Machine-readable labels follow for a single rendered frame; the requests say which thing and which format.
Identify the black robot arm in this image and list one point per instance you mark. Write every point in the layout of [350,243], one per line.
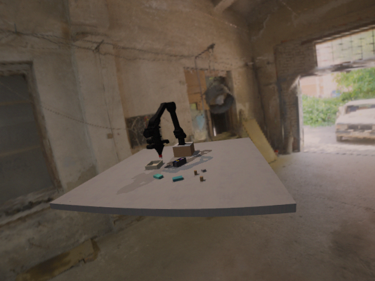
[153,126]

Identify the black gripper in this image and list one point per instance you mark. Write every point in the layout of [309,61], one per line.
[157,144]

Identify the teal rectangular block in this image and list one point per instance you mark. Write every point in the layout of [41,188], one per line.
[158,176]
[177,178]

